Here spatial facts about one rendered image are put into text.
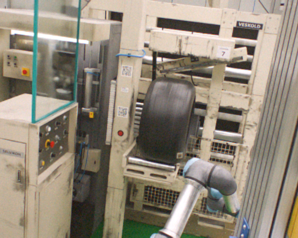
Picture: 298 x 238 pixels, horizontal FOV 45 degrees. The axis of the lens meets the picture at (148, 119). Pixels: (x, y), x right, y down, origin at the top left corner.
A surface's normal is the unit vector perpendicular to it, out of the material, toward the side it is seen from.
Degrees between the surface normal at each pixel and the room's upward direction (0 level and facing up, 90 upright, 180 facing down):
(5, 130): 90
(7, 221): 90
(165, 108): 60
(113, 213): 90
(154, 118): 73
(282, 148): 90
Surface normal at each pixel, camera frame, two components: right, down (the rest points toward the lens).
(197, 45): -0.21, 0.26
